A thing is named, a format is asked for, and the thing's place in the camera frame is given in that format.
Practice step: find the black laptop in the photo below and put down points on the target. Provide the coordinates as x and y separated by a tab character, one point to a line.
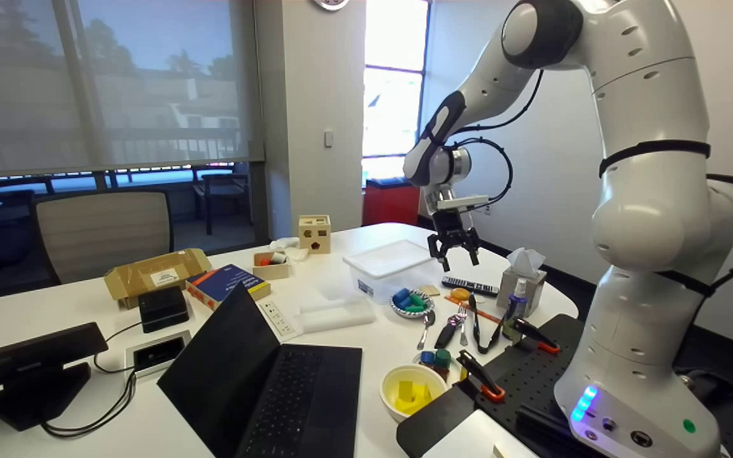
298	397

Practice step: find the white tissue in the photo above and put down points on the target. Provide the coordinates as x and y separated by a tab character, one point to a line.
522	258

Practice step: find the blue book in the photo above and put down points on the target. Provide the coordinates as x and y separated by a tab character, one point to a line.
228	283

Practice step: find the blue white spray bottle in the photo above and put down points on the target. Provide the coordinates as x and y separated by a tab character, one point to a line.
518	307

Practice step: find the green toy block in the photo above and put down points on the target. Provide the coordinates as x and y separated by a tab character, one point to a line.
437	358

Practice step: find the clear plastic container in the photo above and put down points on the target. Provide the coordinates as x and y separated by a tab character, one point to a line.
387	258

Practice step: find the grey tissue box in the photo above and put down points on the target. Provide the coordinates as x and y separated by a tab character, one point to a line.
532	292

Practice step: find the black sensor bar on stand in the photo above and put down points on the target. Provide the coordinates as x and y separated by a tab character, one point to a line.
27	357

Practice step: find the black pegboard base plate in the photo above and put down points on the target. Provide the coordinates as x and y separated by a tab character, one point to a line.
527	383

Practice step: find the white roller blind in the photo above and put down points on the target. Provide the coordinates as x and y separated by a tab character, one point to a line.
129	85

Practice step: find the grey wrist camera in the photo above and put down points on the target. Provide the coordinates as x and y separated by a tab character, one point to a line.
460	203

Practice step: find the green toy piece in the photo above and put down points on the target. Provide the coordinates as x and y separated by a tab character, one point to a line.
418	304

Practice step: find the red bin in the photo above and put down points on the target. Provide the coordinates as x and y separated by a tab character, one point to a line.
393	203

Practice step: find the yellow toy block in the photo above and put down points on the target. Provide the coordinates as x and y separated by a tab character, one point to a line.
411	395

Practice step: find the grey office chair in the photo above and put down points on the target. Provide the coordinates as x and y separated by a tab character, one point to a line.
103	231

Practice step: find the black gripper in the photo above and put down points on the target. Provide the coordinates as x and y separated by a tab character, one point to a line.
453	226

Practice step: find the clear plastic lid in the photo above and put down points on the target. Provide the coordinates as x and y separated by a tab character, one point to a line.
336	313

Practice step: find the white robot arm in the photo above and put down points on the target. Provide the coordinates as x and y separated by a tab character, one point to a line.
656	212

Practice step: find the small round bowl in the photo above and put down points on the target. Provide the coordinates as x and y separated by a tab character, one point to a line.
401	313

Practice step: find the wooden cube with holes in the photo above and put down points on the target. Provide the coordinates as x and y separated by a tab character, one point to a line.
316	231

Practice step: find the small wooden square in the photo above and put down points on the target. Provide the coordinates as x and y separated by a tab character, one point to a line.
430	291

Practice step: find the wall clock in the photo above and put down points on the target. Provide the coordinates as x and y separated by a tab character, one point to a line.
331	3

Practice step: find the white foam bowl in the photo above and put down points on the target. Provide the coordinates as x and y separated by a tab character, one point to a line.
393	399

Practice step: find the white flat gadget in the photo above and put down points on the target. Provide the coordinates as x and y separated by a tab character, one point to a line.
280	319

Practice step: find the plain silver spoon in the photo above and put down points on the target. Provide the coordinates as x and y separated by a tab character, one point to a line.
424	333

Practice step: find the white power adapter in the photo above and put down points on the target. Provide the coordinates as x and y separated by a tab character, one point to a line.
159	349

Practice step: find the blue toy piece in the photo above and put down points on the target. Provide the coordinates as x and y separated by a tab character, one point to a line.
401	297

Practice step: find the orange black clamp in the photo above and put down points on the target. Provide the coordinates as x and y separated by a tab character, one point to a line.
532	333
479	376

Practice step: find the white light switch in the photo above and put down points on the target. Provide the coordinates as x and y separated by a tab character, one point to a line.
330	137

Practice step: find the cardboard box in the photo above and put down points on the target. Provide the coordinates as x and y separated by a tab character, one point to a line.
153	276

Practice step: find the grey remote control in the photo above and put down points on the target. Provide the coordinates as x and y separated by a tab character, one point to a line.
470	286

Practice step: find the small black box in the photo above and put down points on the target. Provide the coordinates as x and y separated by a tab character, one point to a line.
163	307

